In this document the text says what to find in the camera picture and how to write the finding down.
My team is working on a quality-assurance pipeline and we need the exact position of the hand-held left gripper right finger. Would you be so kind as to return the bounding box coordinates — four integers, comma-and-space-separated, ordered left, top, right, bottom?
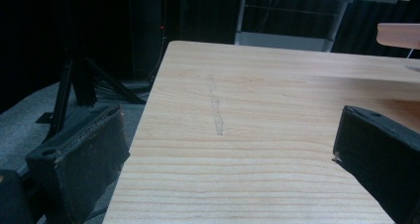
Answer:
332, 105, 420, 224

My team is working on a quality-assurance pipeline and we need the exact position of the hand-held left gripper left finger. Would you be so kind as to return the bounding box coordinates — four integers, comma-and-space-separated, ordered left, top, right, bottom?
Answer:
25, 103, 131, 224

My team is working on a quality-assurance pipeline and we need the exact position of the black metal stand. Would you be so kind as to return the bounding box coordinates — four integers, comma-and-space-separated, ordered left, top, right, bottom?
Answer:
35, 56, 148, 143

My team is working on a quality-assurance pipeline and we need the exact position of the light wooden panel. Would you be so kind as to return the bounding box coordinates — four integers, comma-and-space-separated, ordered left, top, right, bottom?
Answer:
375, 22, 420, 51

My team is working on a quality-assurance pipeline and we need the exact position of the white metal frame table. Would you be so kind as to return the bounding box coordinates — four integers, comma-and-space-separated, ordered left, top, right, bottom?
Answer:
234, 0, 412, 54

